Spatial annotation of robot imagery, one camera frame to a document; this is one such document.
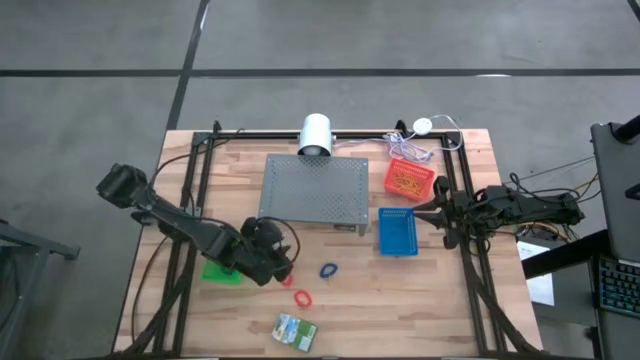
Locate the yellow and black cable bunch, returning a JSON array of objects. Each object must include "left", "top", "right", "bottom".
[{"left": 514, "top": 155, "right": 601, "bottom": 242}]

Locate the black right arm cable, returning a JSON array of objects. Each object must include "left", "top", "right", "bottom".
[{"left": 469, "top": 172, "right": 586, "bottom": 241}]

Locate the backlit keyboard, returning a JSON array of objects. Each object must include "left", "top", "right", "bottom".
[{"left": 597, "top": 255, "right": 640, "bottom": 320}]

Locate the white paper sheet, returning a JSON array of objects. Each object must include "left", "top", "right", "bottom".
[{"left": 516, "top": 239, "right": 556, "bottom": 307}]

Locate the grey perforated metal shelf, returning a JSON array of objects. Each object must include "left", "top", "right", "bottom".
[{"left": 257, "top": 153, "right": 371, "bottom": 237}]

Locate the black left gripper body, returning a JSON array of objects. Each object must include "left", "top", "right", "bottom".
[{"left": 238, "top": 215, "right": 297, "bottom": 288}]

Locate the green plastic basket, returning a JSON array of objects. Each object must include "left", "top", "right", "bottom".
[{"left": 200, "top": 259, "right": 244, "bottom": 287}]

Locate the white cable bundle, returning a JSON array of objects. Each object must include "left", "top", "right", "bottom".
[{"left": 333, "top": 113, "right": 465, "bottom": 165}]

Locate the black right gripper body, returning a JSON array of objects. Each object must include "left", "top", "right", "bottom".
[{"left": 432, "top": 174, "right": 477, "bottom": 250}]

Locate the black aluminium table frame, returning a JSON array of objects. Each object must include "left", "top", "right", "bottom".
[{"left": 112, "top": 119, "right": 546, "bottom": 359}]

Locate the grey metal table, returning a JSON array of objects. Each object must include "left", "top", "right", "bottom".
[{"left": 0, "top": 218, "right": 81, "bottom": 360}]

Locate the black desk board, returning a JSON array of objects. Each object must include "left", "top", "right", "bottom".
[{"left": 522, "top": 228, "right": 612, "bottom": 280}]

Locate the red plastic basket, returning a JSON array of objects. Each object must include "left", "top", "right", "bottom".
[{"left": 383, "top": 157, "right": 436, "bottom": 203}]

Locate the large green crayon box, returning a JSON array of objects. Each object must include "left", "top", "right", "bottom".
[{"left": 271, "top": 312, "right": 319, "bottom": 354}]

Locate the blue plastic basket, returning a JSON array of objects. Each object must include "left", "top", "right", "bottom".
[{"left": 377, "top": 207, "right": 420, "bottom": 257}]

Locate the black pole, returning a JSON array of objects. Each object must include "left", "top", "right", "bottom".
[{"left": 613, "top": 113, "right": 640, "bottom": 145}]

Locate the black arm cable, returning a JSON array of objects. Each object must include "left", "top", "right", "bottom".
[
  {"left": 149, "top": 127, "right": 302, "bottom": 267},
  {"left": 469, "top": 172, "right": 586, "bottom": 241}
]

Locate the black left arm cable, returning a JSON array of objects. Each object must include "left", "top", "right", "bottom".
[{"left": 149, "top": 127, "right": 302, "bottom": 267}]

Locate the brown cable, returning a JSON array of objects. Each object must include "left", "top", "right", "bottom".
[{"left": 130, "top": 234, "right": 169, "bottom": 346}]

